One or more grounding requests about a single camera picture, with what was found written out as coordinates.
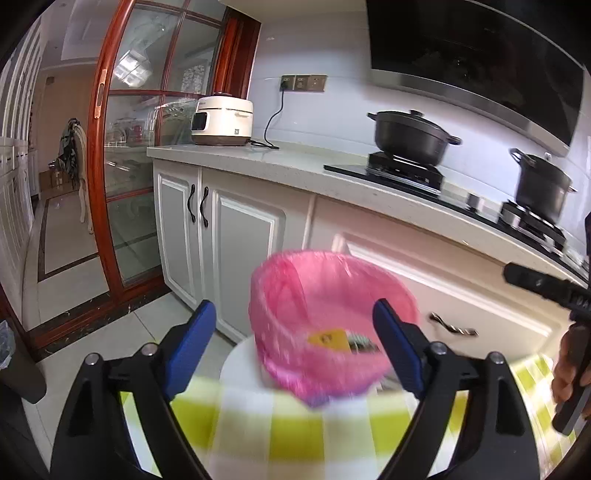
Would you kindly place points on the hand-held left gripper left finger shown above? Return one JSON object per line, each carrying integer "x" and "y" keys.
{"x": 191, "y": 350}

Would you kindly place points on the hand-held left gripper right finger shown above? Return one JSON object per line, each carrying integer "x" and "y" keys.
{"x": 399, "y": 350}

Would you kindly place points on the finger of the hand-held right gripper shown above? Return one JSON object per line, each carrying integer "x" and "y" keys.
{"x": 545, "y": 288}

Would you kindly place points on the bin with pink bag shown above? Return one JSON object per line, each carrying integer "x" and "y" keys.
{"x": 286, "y": 323}

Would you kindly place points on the person's right hand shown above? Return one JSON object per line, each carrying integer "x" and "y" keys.
{"x": 562, "y": 383}

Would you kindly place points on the white drawer front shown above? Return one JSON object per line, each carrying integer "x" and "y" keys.
{"x": 485, "y": 300}

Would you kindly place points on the tall dark stockpot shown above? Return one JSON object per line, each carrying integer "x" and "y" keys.
{"x": 540, "y": 189}

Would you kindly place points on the white base cabinet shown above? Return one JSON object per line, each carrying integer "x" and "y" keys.
{"x": 240, "y": 240}

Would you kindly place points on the green white checked tablecloth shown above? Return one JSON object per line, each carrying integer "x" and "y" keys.
{"x": 300, "y": 438}

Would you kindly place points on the dark grey container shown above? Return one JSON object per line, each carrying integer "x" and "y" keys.
{"x": 25, "y": 374}

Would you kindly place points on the black glass gas stove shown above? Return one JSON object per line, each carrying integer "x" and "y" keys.
{"x": 415, "y": 175}

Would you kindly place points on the glass sliding door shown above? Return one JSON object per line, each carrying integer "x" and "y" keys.
{"x": 99, "y": 184}

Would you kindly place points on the white dining chair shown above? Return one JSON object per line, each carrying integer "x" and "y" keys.
{"x": 83, "y": 194}

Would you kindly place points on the black casserole pot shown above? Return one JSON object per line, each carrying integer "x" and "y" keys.
{"x": 411, "y": 138}

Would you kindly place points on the speckled kitchen countertop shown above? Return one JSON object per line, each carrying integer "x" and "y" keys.
{"x": 286, "y": 161}

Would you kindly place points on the cardboard box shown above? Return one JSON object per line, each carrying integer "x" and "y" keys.
{"x": 51, "y": 177}

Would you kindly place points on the white rice cooker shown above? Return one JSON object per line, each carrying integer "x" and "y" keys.
{"x": 221, "y": 120}

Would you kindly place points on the dark patterned garment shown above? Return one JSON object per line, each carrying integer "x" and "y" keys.
{"x": 69, "y": 147}

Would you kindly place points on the white hallway cabinet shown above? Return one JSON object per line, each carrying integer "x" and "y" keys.
{"x": 14, "y": 184}

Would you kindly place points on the black range hood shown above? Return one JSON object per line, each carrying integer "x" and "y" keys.
{"x": 461, "y": 41}

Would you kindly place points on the wall socket panel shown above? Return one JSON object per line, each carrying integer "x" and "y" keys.
{"x": 304, "y": 83}

